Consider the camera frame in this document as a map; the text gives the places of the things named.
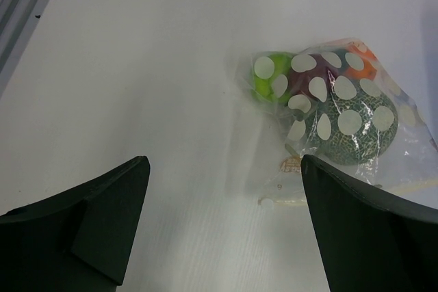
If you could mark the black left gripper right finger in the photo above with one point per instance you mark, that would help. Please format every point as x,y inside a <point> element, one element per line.
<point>369,239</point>

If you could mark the orange toy fruit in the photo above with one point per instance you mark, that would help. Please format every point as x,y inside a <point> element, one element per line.
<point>360,60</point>

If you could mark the green netted toy melon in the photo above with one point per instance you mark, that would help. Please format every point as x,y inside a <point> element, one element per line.
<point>348,132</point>

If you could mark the lime green toy fruit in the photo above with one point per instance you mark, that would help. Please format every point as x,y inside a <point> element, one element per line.
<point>270,77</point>

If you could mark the clear polka dot zip bag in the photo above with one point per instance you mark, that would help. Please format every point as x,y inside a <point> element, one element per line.
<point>408,165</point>

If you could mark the dark red toy fruit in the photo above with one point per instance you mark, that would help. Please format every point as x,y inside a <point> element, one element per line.
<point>311,75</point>

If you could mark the aluminium frame rail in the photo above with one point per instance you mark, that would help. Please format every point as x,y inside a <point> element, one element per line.
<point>19,19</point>

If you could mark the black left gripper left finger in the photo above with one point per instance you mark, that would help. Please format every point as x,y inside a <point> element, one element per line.
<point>81,237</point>

